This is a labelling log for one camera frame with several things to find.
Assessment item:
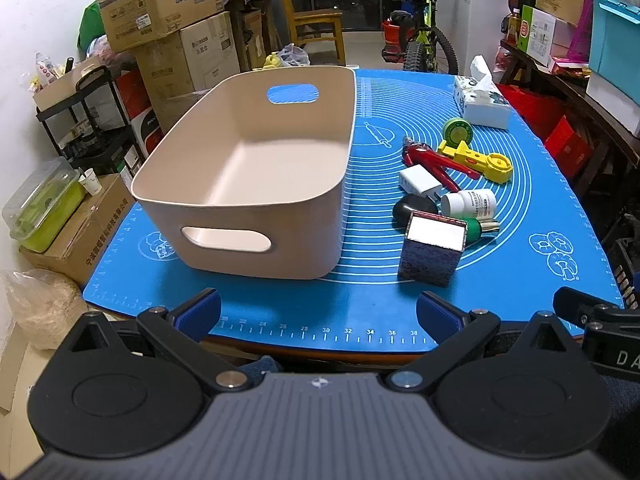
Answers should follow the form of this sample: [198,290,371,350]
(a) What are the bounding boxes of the green glass bottle gold cap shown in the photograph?
[464,218,500,245]

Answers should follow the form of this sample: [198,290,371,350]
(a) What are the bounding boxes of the white pill bottle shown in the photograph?
[440,188,497,220]

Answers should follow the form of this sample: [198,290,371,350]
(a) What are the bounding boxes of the black computer mouse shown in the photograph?
[392,194,438,228]

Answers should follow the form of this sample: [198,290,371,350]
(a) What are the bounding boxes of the white power adapter plug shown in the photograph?
[398,165,442,200]

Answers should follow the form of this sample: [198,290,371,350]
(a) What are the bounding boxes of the beige plastic storage bin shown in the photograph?
[131,65,357,280]

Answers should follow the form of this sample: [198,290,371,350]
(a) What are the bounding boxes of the yellow plastic toy tool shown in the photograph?
[437,141,513,184]

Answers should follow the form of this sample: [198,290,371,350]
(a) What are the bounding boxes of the red handled pliers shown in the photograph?
[401,136,480,192]

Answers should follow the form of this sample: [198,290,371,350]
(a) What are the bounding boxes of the brown cardboard box on floor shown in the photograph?
[18,174,134,288]

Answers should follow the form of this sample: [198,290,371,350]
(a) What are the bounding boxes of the plastic bag of grain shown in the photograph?
[1,269,88,350]

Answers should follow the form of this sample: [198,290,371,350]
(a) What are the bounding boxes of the blue silicone baking mat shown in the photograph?
[84,70,622,353]

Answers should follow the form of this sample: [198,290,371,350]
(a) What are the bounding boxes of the flat cardboard sheet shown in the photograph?
[1,325,53,415]

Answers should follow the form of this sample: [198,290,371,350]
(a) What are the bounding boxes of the dark wooden side table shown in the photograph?
[500,40,639,197]

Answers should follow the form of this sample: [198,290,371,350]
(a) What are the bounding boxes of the white paper cup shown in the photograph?
[78,168,102,196]

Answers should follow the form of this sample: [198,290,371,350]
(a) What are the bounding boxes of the green dish rack clear lid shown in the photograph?
[1,157,86,254]

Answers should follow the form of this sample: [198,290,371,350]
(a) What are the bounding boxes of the red gift box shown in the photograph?
[544,116,593,179]

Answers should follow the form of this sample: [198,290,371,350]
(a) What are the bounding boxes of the green tape roll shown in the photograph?
[442,117,473,148]

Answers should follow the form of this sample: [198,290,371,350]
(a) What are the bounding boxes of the red white appliance box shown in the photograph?
[116,70,164,158]

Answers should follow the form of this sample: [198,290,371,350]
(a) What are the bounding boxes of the black metal shelf rack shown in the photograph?
[36,65,143,182]

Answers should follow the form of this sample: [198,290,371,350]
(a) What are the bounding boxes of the white tissue box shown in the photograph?
[454,55,512,130]

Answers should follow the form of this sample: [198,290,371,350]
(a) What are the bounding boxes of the large stacked cardboard box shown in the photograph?
[134,11,240,132]

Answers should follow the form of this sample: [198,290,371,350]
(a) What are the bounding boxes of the cardboard tray on shelf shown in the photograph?
[32,56,103,110]

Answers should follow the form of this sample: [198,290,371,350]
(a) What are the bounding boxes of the yellow oil jug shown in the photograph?
[262,52,282,70]

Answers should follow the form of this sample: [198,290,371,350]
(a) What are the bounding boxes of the clear plastic bag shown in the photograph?
[277,44,310,67]

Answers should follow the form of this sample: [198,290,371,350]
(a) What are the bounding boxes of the red bucket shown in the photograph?
[382,10,416,51]

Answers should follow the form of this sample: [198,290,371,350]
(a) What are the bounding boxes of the teal storage crate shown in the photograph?
[589,0,640,104]

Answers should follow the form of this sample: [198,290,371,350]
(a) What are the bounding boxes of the green white product box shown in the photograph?
[518,6,556,66]

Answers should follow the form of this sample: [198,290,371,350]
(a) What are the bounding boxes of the green black bicycle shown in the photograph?
[381,0,459,75]

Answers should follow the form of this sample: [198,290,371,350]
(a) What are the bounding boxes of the white freezer appliance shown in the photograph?
[436,0,510,76]

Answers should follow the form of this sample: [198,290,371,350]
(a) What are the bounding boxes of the wooden chair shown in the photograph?
[282,0,346,66]

